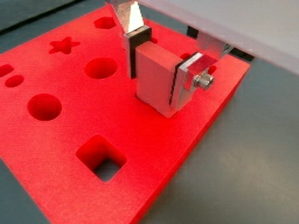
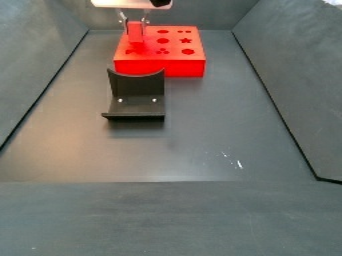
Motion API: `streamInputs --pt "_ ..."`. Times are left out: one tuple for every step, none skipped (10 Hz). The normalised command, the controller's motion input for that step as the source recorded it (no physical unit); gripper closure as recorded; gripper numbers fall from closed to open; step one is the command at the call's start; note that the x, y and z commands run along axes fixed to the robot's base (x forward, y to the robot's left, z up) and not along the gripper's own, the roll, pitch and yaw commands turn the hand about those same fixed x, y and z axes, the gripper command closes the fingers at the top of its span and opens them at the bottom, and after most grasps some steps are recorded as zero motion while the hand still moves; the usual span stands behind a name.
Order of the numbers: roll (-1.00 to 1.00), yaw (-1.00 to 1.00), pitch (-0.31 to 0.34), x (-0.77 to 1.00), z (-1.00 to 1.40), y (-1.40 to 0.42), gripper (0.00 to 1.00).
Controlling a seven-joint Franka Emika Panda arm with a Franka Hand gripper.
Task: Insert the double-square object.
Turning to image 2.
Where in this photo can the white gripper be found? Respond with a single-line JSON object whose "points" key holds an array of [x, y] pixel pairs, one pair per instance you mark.
{"points": [[132, 4]]}

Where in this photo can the red double-square peg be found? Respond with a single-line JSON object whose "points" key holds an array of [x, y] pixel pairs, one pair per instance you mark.
{"points": [[135, 31]]}

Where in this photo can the red shape-sorter block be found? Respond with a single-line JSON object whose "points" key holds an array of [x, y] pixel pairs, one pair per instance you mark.
{"points": [[171, 48]]}

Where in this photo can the black curved holder stand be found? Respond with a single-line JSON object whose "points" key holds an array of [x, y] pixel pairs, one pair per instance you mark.
{"points": [[137, 96]]}

